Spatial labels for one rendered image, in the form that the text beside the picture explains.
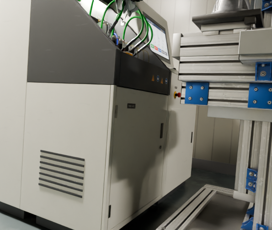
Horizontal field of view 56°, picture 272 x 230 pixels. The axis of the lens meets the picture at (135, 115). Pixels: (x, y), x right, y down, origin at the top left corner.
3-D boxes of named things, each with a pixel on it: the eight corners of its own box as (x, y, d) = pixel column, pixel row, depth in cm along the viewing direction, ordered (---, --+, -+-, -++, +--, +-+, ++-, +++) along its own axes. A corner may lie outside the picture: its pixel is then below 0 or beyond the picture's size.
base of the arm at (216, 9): (254, 26, 98) (256, 0, 98) (250, 13, 85) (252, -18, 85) (214, 29, 106) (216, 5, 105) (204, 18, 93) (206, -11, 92)
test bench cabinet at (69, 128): (102, 256, 118) (113, 84, 115) (18, 221, 146) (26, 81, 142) (161, 207, 180) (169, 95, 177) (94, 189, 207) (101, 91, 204)
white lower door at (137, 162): (108, 232, 120) (118, 86, 117) (104, 231, 121) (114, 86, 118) (161, 194, 177) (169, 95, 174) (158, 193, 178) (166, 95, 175)
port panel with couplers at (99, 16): (97, 54, 184) (100, 10, 183) (93, 54, 186) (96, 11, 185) (108, 57, 196) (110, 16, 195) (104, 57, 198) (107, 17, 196)
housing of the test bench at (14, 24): (18, 221, 146) (33, -49, 140) (-12, 208, 159) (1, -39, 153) (136, 172, 269) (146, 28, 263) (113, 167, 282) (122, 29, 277)
